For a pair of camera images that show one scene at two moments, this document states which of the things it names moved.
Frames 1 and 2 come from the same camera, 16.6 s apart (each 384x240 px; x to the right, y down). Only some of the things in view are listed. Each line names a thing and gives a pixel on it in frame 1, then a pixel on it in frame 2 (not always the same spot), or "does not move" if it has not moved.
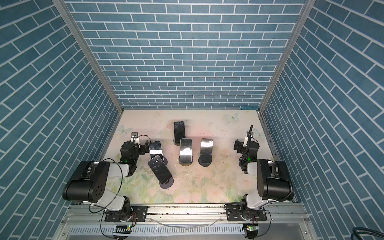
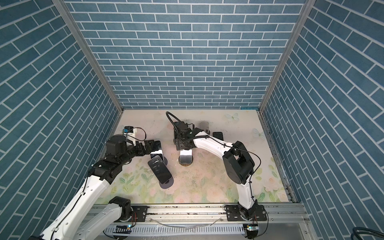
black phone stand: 158,166 does not move
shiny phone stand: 206,152 -> 218,135
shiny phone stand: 155,149 does not move
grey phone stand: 168,184 does not move
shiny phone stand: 186,158 does not move
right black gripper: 240,144 -> 178,142
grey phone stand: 205,161 -> 204,126
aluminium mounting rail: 183,214 does not move
